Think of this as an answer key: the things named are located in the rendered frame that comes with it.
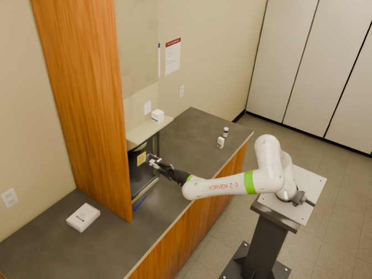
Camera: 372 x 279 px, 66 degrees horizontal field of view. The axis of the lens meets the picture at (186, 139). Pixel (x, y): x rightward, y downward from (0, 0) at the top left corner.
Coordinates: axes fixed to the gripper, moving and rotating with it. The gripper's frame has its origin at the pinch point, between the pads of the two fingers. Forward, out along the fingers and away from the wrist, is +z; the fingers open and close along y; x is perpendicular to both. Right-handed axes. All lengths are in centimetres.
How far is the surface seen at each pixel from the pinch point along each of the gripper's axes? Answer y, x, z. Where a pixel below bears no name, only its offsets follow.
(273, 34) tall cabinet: 3, -290, 29
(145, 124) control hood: 31.4, 3.5, 2.2
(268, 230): -48, -33, -74
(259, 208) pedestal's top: -27, -29, -65
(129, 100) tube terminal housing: 49, 11, 5
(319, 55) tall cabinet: -10, -290, -36
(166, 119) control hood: 31.0, -8.3, -3.3
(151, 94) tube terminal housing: 45.3, -6.6, 5.3
